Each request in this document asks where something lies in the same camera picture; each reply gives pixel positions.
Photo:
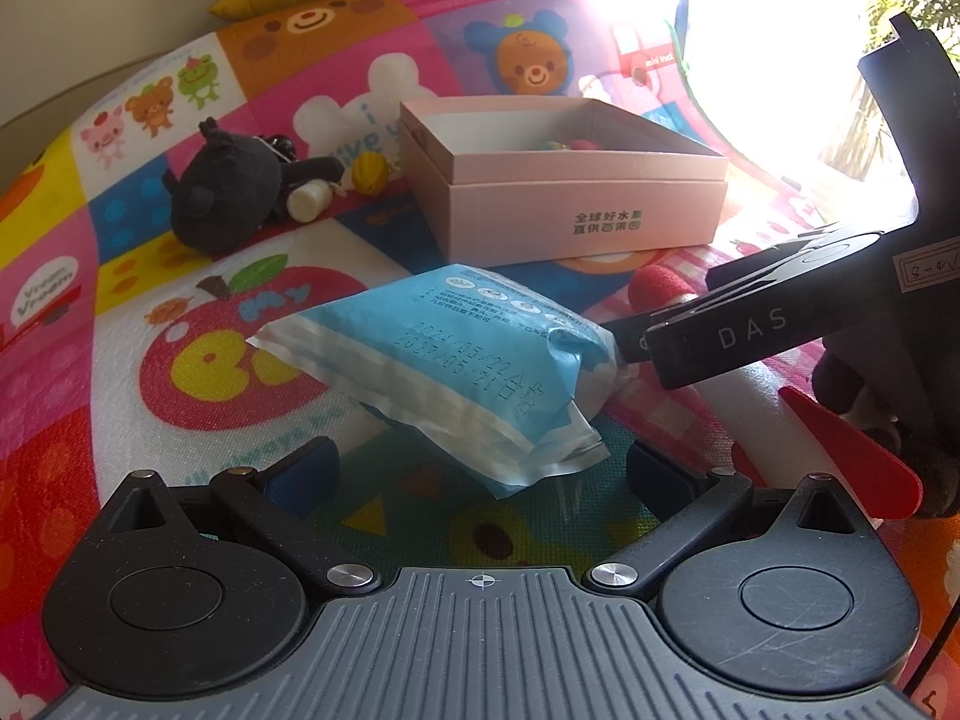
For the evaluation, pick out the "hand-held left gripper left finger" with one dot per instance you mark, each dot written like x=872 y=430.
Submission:
x=300 y=472

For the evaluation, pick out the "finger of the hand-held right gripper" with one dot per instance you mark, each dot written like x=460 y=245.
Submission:
x=634 y=341
x=750 y=266

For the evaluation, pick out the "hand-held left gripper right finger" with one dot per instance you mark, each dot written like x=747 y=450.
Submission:
x=660 y=476

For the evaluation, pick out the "pink cardboard box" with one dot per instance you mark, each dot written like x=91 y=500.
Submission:
x=562 y=217

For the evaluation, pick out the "blue white wipes packet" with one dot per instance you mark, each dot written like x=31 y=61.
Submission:
x=450 y=360

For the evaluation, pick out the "pink rubber toy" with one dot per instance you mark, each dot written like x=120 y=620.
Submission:
x=583 y=142

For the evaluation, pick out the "teal toy cup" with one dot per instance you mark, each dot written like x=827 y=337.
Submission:
x=556 y=142

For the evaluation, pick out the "small white bottle red cap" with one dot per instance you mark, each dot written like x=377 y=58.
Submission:
x=307 y=201

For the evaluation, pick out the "black plush toy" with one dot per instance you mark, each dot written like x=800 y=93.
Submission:
x=217 y=195

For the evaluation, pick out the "yellow ribbed toy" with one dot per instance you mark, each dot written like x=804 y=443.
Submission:
x=370 y=172

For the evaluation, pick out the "person's right hand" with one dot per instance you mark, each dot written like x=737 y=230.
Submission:
x=930 y=420

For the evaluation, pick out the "colourful cartoon play mat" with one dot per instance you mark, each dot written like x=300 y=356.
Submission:
x=112 y=390

